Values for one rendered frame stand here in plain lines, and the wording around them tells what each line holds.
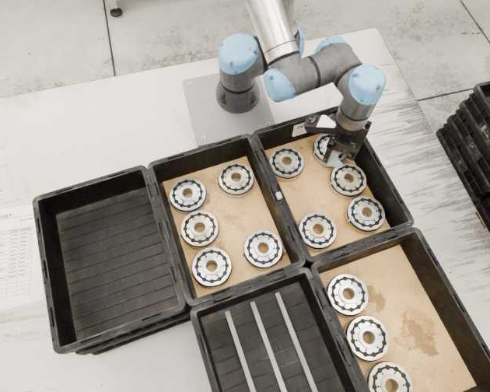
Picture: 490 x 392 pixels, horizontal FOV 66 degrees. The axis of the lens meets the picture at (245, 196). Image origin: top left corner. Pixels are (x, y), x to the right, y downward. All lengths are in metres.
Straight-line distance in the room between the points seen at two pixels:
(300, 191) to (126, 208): 0.50
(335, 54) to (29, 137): 1.07
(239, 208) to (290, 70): 0.41
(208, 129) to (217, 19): 1.58
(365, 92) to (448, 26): 2.25
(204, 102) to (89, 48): 1.53
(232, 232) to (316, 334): 0.34
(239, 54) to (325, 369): 0.87
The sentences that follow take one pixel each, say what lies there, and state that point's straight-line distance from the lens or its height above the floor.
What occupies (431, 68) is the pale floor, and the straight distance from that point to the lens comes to 2.75.
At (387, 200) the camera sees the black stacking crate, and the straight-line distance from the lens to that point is 1.09.
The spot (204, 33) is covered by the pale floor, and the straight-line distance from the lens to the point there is 2.69.
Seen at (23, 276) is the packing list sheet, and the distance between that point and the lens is 1.31.
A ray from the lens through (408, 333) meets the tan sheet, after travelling 1.07.
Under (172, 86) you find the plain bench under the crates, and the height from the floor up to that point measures 0.70.
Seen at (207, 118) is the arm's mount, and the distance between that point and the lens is 1.30.
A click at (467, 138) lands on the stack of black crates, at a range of 1.96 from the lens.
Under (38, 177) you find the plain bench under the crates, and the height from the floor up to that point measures 0.70.
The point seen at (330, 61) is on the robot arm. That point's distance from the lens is 0.90.
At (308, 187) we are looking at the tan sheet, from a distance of 1.11.
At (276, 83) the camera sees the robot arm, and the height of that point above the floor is 1.18.
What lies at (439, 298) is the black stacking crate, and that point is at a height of 0.87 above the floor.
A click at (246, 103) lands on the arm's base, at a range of 1.28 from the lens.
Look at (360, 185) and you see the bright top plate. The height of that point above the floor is 0.86.
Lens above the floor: 1.81
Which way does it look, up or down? 66 degrees down
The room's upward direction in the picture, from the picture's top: 1 degrees clockwise
